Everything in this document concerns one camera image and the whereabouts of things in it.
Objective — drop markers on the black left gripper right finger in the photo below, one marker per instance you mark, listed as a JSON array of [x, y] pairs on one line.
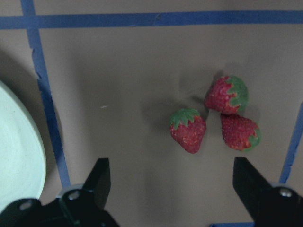
[[254, 191]]

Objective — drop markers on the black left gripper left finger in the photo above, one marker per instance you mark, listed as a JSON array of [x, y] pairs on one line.
[[98, 182]]

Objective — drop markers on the red strawberry lone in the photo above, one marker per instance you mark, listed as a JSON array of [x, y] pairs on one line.
[[187, 128]]

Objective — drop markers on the light green plate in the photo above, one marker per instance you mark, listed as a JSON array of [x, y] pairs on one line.
[[22, 153]]

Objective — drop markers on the red strawberry pair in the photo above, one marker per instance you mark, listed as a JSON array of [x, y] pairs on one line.
[[227, 95], [239, 133]]

